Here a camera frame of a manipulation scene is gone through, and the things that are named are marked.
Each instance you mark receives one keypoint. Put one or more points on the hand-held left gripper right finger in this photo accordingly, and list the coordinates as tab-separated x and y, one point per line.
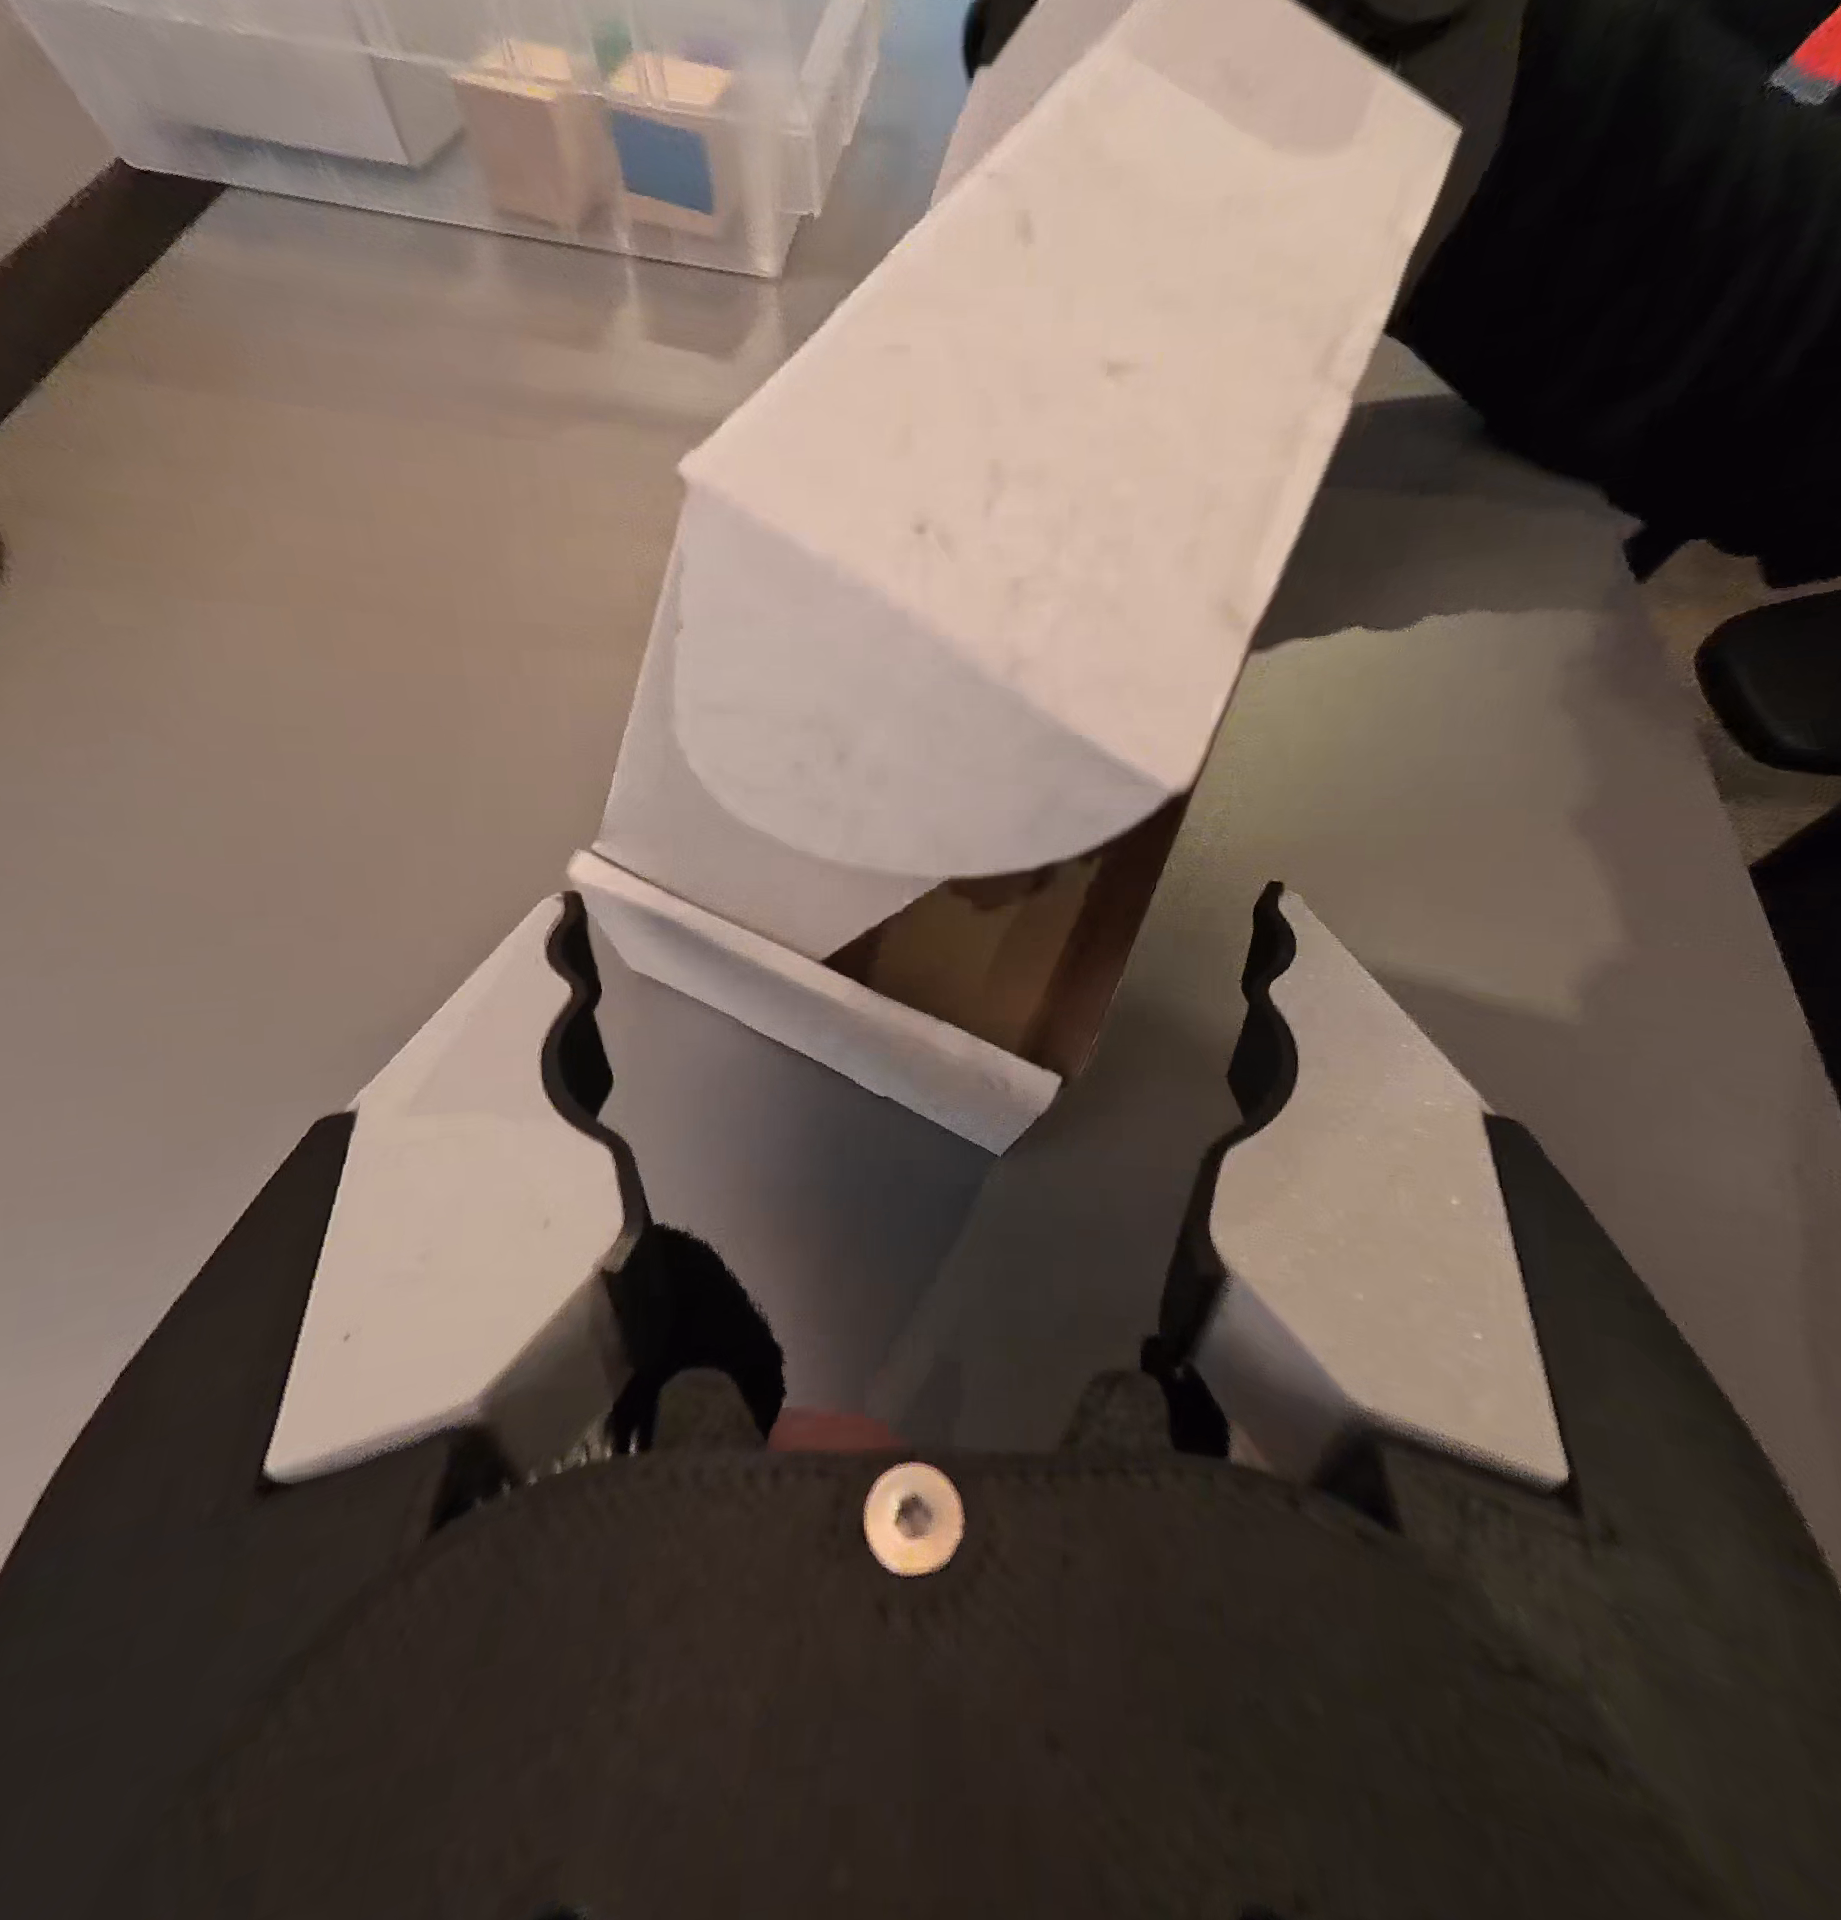
1384	1230

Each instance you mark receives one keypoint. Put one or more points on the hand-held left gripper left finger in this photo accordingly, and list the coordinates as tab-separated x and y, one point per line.
440	1230

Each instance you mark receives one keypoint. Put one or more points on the white cardboard box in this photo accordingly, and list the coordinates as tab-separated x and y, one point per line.
1010	451

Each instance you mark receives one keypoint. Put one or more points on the blue faced wooden cube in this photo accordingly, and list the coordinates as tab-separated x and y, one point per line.
674	157

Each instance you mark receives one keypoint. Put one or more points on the clear plastic container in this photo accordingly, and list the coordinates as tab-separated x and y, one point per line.
809	150

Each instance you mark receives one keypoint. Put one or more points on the person's right forearm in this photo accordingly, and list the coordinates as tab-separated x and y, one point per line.
1610	225

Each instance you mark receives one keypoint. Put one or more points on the black chair armrest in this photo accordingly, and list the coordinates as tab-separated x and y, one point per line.
1798	683

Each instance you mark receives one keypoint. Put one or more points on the orange office chair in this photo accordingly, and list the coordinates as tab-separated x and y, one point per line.
1834	45

